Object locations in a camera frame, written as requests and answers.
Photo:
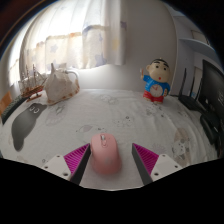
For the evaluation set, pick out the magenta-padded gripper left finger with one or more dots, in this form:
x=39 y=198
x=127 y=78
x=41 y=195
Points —
x=75 y=159

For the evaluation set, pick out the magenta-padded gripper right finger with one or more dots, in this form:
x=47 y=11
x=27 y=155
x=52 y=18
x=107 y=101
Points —
x=148 y=159

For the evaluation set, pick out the pink computer mouse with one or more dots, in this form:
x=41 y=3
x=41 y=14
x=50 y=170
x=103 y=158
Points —
x=106 y=155

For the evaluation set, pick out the dark grey cat-shaped mouse pad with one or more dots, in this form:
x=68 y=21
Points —
x=25 y=125

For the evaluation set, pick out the white printed tablecloth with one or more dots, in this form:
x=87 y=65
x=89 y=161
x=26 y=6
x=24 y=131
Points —
x=133 y=116

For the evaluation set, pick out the black router with antennas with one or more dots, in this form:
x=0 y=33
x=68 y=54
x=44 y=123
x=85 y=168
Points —
x=190 y=101

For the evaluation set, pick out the cartoon boy figure clock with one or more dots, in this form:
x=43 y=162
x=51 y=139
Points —
x=157 y=83

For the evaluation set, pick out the black keyboard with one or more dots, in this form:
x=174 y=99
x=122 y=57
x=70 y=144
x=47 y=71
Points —
x=11 y=108

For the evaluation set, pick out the wooden sailing ship model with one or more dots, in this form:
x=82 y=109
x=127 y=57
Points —
x=31 y=87

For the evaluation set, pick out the black computer monitor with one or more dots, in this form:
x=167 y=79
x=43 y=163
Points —
x=213 y=96

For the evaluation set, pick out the orange wooden chair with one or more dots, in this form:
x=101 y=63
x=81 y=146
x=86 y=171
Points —
x=4 y=102

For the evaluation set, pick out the white star-print curtain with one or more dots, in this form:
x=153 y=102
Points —
x=70 y=33

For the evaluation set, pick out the white wall shelf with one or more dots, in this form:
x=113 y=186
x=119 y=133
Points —
x=198 y=45

